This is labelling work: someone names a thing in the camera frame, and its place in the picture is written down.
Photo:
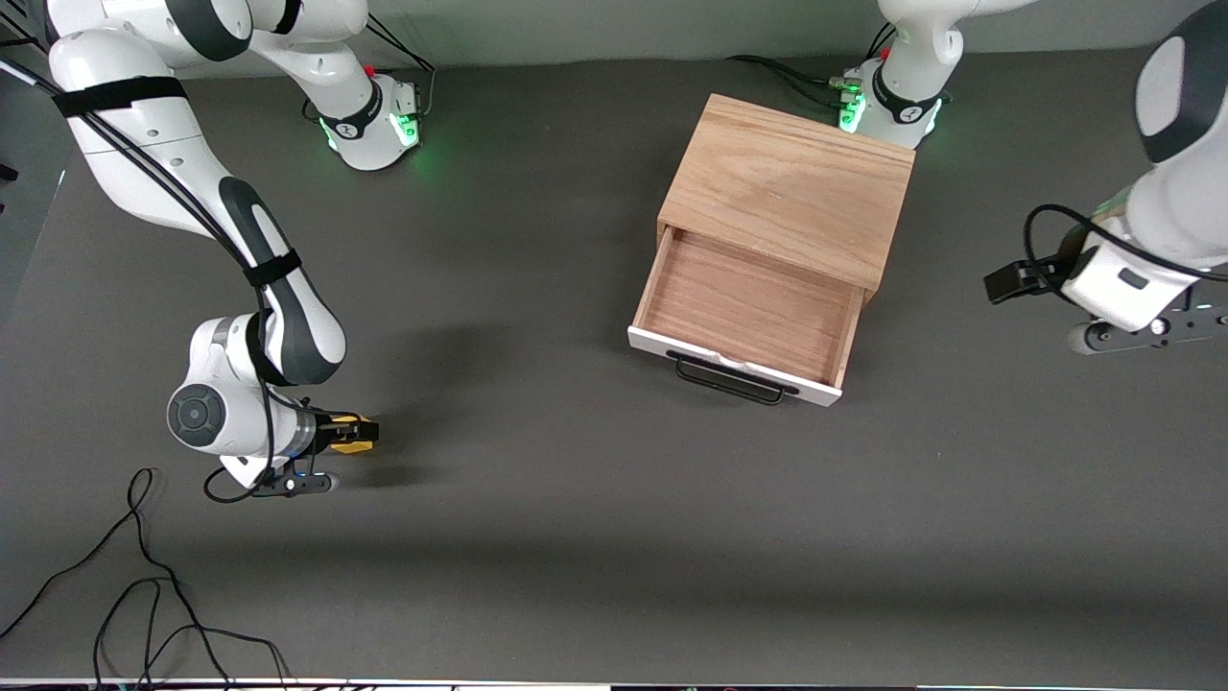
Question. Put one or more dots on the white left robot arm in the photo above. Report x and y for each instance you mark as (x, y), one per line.
(1190, 192)

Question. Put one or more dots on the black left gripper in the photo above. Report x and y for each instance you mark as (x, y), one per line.
(1043, 272)

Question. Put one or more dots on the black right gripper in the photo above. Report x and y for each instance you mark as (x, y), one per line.
(324, 431)

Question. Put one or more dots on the yellow cube block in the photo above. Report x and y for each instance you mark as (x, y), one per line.
(353, 448)

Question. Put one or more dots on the wooden drawer with white face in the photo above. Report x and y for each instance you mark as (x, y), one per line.
(748, 307)

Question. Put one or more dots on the wooden drawer cabinet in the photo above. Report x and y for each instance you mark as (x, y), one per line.
(787, 182)

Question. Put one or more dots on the grey felt table mat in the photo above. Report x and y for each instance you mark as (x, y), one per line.
(576, 528)

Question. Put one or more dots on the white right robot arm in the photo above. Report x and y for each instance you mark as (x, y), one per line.
(144, 154)

